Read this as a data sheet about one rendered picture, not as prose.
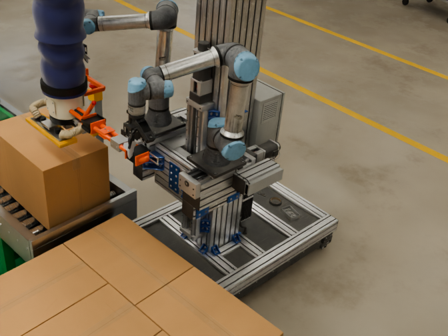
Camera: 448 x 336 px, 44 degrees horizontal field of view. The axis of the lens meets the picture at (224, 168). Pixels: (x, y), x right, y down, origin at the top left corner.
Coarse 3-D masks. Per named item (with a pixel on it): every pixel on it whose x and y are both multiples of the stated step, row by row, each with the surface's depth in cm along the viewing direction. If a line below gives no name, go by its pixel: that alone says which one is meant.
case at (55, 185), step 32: (0, 128) 314; (32, 128) 316; (64, 128) 319; (0, 160) 320; (32, 160) 290; (64, 160) 292; (96, 160) 305; (32, 192) 302; (64, 192) 299; (96, 192) 316
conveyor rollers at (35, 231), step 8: (0, 120) 403; (0, 192) 331; (112, 192) 339; (0, 200) 324; (8, 200) 326; (8, 208) 319; (16, 208) 322; (16, 216) 314; (24, 216) 317; (24, 224) 309; (32, 224) 312; (32, 232) 303; (40, 232) 306
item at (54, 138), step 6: (42, 114) 294; (30, 120) 288; (36, 120) 288; (42, 120) 285; (36, 126) 284; (42, 126) 283; (42, 132) 280; (48, 132) 279; (54, 132) 279; (48, 138) 278; (54, 138) 276; (72, 138) 277; (60, 144) 271; (66, 144) 273
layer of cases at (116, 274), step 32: (128, 224) 316; (64, 256) 290; (96, 256) 292; (128, 256) 294; (160, 256) 296; (0, 288) 268; (32, 288) 270; (64, 288) 272; (96, 288) 273; (128, 288) 275; (160, 288) 277; (192, 288) 279; (0, 320) 253; (32, 320) 254; (64, 320) 256; (96, 320) 257; (128, 320) 258; (160, 320) 260; (192, 320) 262; (224, 320) 263; (256, 320) 265
